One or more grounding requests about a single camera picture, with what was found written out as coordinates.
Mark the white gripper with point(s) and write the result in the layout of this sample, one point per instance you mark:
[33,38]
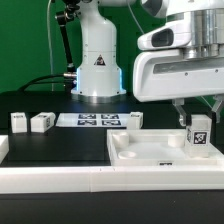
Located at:
[165,75]

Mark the white square tabletop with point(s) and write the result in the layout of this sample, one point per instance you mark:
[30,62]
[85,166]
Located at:
[155,147]

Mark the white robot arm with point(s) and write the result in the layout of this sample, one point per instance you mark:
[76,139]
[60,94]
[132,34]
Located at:
[184,58]

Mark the white obstacle fence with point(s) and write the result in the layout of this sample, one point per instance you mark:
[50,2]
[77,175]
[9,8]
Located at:
[99,179]

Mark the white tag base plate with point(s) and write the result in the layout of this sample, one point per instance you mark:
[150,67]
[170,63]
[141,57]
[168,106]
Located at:
[92,120]

